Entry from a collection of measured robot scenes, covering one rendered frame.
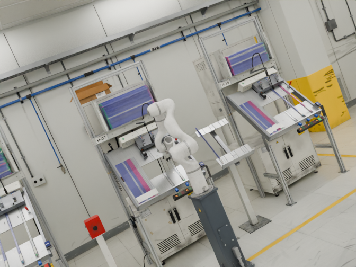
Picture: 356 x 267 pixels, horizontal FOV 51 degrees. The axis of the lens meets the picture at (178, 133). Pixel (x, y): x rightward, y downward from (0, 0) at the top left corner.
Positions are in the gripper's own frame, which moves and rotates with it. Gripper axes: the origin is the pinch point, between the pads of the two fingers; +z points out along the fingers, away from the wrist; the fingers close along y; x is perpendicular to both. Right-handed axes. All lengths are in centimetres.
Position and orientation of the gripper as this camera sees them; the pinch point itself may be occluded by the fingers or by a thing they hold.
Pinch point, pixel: (168, 158)
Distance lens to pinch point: 349.6
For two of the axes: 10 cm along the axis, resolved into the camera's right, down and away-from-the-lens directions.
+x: 5.2, 7.1, -4.8
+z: -0.4, 5.8, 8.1
